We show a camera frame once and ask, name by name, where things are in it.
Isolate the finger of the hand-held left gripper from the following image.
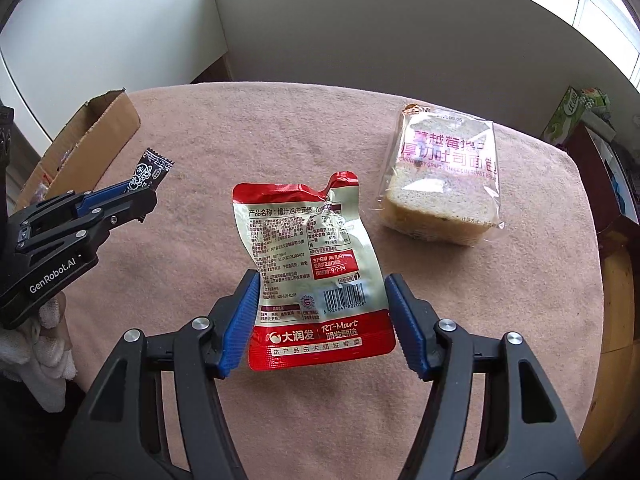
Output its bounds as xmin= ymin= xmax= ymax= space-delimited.
xmin=74 ymin=181 xmax=136 ymax=215
xmin=86 ymin=187 xmax=159 ymax=242

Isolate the brown cardboard box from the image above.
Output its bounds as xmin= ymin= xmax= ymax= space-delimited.
xmin=20 ymin=89 xmax=141 ymax=211

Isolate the white cabinet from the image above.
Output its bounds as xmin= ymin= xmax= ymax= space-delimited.
xmin=0 ymin=0 xmax=231 ymax=126

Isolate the sliced bread packet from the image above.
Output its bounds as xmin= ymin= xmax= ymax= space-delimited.
xmin=375 ymin=103 xmax=506 ymax=247

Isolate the person's left hand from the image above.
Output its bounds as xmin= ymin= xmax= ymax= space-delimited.
xmin=0 ymin=292 xmax=78 ymax=411

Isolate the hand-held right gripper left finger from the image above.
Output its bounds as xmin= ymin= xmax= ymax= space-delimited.
xmin=60 ymin=269 xmax=261 ymax=480

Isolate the small black printed packet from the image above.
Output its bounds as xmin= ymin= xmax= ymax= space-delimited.
xmin=127 ymin=148 xmax=176 ymax=193

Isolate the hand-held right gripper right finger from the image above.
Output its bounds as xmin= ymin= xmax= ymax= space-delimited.
xmin=384 ymin=273 xmax=586 ymax=480

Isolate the red and white pouch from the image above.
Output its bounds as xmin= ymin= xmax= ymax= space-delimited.
xmin=232 ymin=171 xmax=397 ymax=372

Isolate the green tissue box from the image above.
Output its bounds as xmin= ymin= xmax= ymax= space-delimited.
xmin=542 ymin=86 xmax=618 ymax=148

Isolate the blue printed box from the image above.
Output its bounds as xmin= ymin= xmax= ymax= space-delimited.
xmin=592 ymin=130 xmax=640 ymax=226

